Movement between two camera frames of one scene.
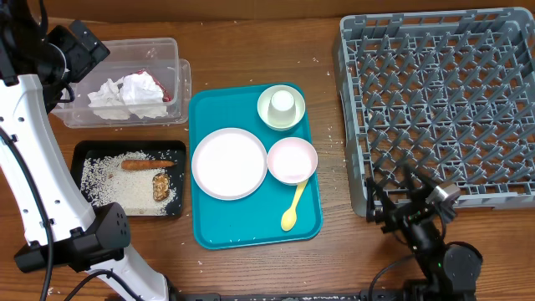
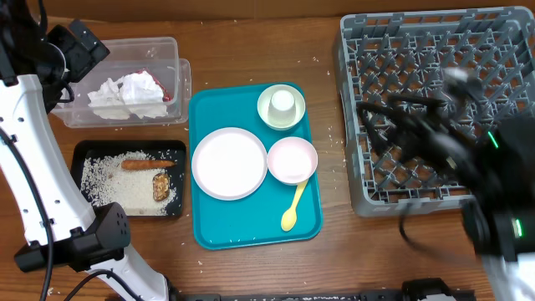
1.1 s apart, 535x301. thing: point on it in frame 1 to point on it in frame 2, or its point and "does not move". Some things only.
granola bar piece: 160,186 does not move
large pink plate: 229,164 does not move
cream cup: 282,109 does not move
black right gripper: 413,206 to 412,121
